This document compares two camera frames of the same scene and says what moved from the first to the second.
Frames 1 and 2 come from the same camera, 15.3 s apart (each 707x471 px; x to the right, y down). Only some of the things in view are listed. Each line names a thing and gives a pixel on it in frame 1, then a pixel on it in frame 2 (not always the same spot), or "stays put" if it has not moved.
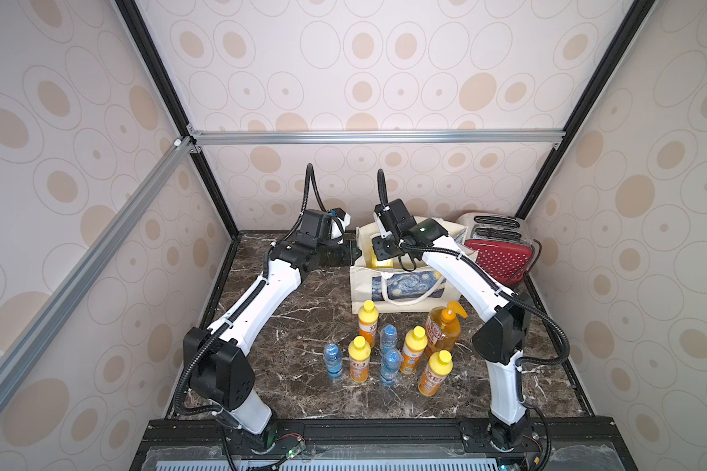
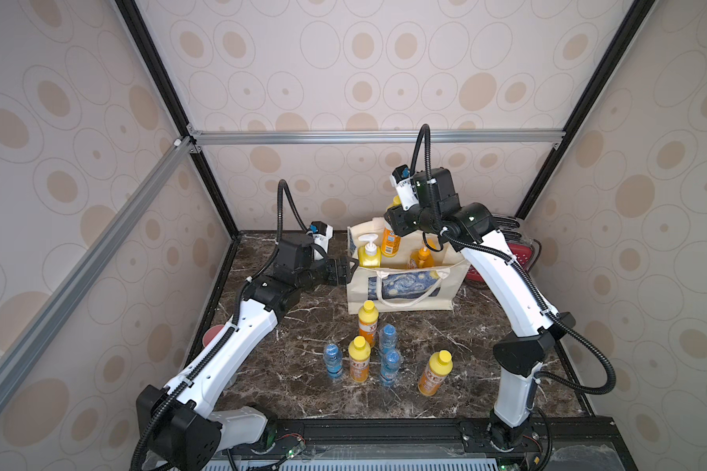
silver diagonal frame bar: x=8 y=370 stays put
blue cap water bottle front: x=390 y=365 stays put
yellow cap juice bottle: x=438 y=366 stays put
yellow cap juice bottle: x=367 y=318 stays put
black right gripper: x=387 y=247 to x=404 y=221
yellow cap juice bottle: x=415 y=342 to x=397 y=221
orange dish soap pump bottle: x=443 y=327 to x=422 y=258
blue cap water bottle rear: x=389 y=340 stays put
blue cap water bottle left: x=334 y=361 stays put
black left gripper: x=350 y=257 to x=347 y=273
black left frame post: x=149 y=51 stays put
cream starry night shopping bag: x=408 y=287 stays put
